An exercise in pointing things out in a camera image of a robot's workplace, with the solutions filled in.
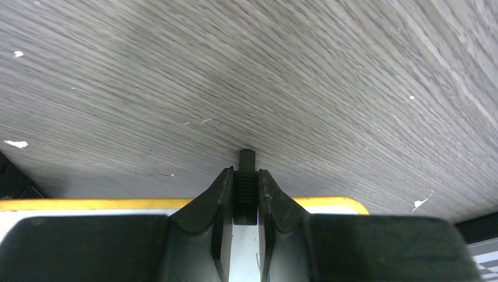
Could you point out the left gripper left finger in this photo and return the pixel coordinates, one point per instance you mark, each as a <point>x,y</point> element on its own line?
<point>192,244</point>

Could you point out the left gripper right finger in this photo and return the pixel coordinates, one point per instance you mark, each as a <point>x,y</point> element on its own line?
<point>297,245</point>

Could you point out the yellow framed whiteboard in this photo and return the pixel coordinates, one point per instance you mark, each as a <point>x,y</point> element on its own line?
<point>244,266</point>

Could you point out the metal wire whiteboard stand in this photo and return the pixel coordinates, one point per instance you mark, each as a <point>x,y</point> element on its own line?
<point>245,209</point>

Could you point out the black white checkerboard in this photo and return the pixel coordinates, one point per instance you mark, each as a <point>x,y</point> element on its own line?
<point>480,234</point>

